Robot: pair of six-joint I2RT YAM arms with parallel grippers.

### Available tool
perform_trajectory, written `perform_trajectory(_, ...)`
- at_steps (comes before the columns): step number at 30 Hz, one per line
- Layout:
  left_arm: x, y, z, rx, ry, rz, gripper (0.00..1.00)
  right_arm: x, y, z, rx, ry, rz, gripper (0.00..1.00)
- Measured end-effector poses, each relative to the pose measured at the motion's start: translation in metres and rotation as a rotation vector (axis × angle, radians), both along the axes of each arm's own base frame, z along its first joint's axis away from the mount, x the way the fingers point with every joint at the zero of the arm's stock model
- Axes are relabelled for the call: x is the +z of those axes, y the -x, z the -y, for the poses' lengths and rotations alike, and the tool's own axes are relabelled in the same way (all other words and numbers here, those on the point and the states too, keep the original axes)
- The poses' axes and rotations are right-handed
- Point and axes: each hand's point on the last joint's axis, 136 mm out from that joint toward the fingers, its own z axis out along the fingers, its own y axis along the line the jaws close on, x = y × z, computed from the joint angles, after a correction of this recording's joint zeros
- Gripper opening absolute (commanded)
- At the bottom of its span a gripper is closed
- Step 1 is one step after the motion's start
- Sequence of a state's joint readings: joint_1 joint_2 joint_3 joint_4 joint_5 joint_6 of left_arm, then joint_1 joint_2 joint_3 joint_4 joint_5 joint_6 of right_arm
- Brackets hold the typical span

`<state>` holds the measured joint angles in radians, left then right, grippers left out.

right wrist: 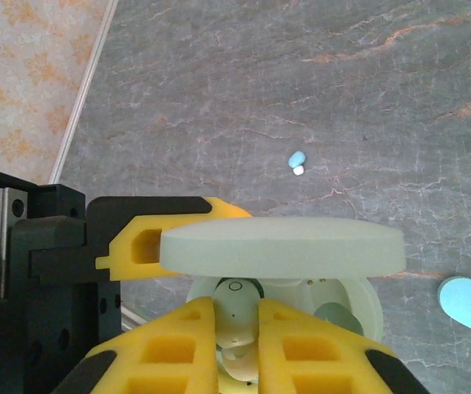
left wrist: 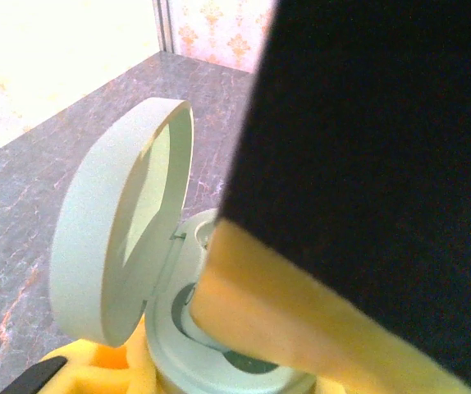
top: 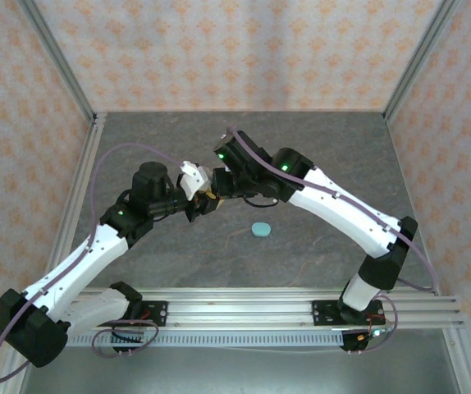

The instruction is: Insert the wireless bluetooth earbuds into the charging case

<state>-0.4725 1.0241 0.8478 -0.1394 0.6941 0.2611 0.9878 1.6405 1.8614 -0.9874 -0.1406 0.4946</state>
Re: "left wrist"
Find pale green earbud case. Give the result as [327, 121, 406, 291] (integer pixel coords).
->
[48, 96, 317, 394]

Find aluminium frame post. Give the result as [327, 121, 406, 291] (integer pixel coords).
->
[155, 0, 176, 54]

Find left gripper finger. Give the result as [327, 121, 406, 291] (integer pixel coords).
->
[0, 318, 167, 394]

